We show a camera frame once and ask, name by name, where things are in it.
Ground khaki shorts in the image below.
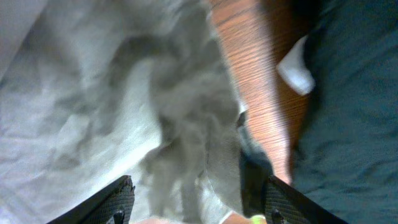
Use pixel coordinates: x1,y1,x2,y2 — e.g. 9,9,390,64
1,0,243,223

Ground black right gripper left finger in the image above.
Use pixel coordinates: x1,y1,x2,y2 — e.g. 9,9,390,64
49,175,135,224

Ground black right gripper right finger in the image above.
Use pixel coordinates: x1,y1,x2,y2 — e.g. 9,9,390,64
264,175,347,224

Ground dark shirt with white collar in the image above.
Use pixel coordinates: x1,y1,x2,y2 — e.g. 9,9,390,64
241,0,397,223

